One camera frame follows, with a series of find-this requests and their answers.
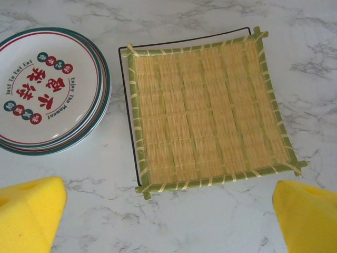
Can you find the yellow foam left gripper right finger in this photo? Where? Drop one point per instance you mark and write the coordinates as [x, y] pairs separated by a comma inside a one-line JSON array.
[[308, 218]]

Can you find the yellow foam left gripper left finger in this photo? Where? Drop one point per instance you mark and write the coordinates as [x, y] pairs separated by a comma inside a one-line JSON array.
[[29, 216]]

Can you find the square bamboo pattern plate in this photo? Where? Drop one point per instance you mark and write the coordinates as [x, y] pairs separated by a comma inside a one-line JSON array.
[[208, 113]]

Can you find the round white plate red print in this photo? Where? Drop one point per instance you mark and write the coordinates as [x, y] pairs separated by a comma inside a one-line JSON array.
[[105, 79], [47, 89], [110, 87]]

